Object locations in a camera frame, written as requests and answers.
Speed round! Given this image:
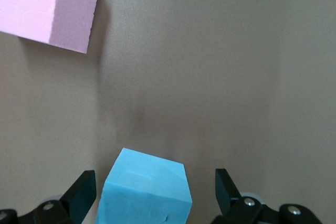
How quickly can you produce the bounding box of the pink foam cube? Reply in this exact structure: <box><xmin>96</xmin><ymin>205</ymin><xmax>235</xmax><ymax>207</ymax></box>
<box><xmin>0</xmin><ymin>0</ymin><xmax>101</xmax><ymax>55</ymax></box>

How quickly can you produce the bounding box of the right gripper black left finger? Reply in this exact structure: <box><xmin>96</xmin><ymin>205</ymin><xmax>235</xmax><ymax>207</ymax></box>
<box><xmin>0</xmin><ymin>170</ymin><xmax>97</xmax><ymax>224</ymax></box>

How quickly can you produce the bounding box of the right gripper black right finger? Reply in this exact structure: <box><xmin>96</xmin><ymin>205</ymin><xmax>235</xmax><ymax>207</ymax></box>
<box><xmin>211</xmin><ymin>168</ymin><xmax>323</xmax><ymax>224</ymax></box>

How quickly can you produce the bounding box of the light blue foam cube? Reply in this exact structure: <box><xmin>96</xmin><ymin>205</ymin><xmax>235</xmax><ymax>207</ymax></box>
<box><xmin>95</xmin><ymin>147</ymin><xmax>193</xmax><ymax>224</ymax></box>

